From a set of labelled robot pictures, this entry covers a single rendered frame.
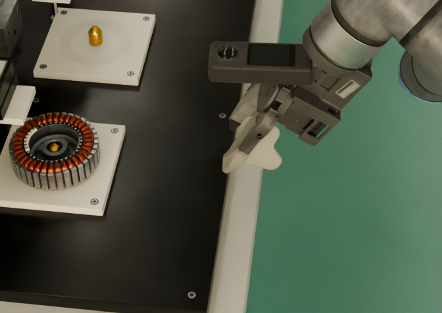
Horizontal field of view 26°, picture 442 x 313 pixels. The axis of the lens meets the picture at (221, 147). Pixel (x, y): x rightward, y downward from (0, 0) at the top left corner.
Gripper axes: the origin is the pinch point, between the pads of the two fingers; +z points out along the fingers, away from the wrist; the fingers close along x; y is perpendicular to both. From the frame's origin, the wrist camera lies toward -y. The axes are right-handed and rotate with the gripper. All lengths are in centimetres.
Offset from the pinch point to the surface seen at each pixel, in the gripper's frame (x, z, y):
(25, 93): 1.8, 9.3, -23.6
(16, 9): 26.4, 19.4, -28.0
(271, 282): 42, 70, 47
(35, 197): -6.3, 16.9, -17.0
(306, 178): 74, 67, 52
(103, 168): -0.4, 13.2, -10.6
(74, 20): 29.1, 18.4, -19.6
